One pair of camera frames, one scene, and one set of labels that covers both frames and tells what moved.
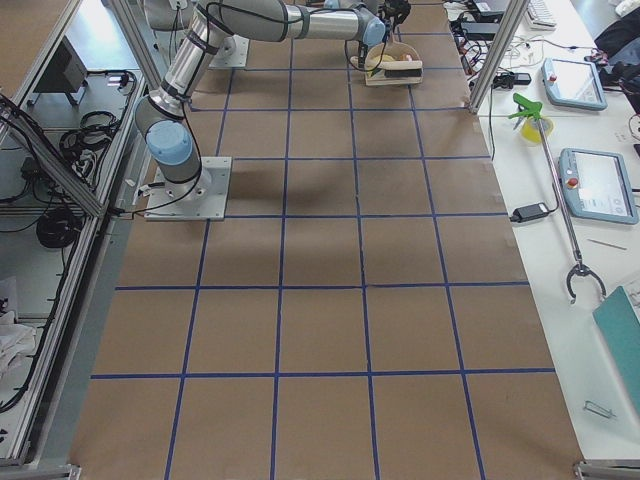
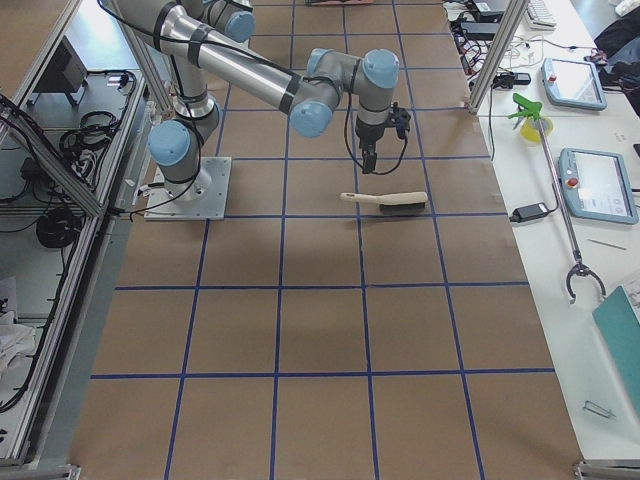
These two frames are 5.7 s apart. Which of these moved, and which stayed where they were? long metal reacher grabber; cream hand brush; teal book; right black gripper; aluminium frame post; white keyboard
Moved: cream hand brush; right black gripper
Stayed: aluminium frame post; white keyboard; long metal reacher grabber; teal book
